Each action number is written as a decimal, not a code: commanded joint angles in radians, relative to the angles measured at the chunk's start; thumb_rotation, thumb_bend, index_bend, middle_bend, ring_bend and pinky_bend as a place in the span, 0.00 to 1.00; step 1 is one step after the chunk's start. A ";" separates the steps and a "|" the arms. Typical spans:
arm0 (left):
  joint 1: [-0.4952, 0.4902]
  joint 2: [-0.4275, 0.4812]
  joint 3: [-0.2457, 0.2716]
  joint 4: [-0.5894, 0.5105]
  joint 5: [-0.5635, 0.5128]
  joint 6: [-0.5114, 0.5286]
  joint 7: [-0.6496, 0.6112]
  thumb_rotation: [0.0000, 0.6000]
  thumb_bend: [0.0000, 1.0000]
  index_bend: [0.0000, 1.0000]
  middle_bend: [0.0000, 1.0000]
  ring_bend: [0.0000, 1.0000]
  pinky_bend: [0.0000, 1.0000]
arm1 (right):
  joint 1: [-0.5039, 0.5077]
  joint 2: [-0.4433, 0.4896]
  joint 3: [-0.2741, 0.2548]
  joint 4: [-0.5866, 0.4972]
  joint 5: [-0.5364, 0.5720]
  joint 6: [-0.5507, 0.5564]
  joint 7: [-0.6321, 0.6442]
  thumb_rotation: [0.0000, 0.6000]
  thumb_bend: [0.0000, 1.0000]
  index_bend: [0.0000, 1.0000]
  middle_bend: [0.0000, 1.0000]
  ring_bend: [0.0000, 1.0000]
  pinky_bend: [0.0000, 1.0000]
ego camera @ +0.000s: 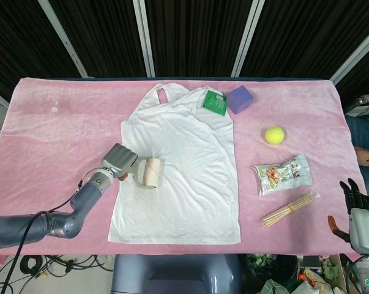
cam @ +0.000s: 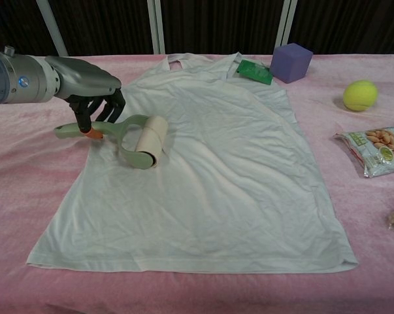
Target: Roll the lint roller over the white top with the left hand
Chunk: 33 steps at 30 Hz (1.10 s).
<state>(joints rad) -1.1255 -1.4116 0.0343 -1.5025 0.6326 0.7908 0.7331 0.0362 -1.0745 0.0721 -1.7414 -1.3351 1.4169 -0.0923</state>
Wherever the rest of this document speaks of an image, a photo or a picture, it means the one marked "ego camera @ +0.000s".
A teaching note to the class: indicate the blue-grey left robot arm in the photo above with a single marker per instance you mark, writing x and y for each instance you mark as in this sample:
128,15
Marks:
65,220

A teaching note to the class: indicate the white metal frame post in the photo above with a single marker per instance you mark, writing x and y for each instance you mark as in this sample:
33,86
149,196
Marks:
248,36
145,39
355,58
65,39

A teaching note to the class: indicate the grey round device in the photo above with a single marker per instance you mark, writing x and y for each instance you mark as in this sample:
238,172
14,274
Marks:
363,102

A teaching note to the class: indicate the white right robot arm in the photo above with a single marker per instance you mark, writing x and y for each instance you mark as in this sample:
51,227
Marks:
367,275

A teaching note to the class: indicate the dark bin with plants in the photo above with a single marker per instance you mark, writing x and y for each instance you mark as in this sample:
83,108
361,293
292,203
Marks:
270,266

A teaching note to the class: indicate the yellow tennis ball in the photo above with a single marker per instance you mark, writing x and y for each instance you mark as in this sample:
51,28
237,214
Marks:
274,135

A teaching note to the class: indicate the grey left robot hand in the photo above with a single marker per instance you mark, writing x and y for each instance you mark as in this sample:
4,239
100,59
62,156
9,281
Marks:
120,159

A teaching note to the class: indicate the purple foam cube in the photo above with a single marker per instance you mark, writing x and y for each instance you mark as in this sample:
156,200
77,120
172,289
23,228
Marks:
240,99

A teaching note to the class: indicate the peanut snack bag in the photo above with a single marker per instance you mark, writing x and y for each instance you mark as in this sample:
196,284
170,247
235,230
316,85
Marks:
282,176

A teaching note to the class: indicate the white tank top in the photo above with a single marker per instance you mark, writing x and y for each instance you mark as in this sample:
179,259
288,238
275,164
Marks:
187,168

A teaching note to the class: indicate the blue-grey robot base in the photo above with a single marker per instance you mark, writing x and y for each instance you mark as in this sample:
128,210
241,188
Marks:
178,275

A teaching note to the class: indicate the green foil packet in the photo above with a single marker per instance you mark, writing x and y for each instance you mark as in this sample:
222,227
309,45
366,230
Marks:
214,102

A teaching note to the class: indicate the bundle of wooden sticks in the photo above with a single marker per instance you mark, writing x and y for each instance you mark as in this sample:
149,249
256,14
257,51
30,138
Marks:
288,209

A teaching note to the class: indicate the green lint roller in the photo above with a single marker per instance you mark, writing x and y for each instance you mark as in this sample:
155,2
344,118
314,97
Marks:
152,171

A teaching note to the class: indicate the pink plush tablecloth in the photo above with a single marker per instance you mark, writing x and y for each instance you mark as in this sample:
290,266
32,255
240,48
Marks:
65,122

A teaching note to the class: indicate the person's forearm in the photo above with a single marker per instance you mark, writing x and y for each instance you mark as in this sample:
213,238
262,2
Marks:
366,156

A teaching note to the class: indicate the person's blue jeans leg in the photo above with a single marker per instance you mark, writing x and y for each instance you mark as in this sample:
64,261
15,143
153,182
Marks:
363,131

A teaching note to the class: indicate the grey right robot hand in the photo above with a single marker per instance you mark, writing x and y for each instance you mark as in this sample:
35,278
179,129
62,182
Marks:
364,229

